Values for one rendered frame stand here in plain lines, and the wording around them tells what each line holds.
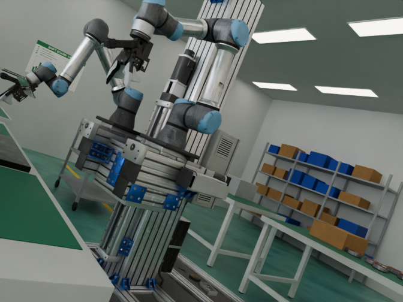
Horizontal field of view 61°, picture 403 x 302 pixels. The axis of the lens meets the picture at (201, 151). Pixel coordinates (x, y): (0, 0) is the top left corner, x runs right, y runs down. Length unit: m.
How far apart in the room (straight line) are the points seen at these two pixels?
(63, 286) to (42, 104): 6.39
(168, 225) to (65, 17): 5.56
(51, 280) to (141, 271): 1.45
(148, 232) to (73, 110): 5.33
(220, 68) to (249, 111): 7.73
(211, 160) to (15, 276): 1.53
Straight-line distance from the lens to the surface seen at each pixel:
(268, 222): 3.26
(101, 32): 2.04
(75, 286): 0.67
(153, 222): 1.96
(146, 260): 2.06
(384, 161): 7.57
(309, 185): 7.50
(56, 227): 0.89
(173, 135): 1.63
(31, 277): 0.65
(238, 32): 1.60
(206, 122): 1.53
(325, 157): 7.50
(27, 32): 6.93
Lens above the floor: 1.03
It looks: 1 degrees up
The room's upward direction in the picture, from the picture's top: 22 degrees clockwise
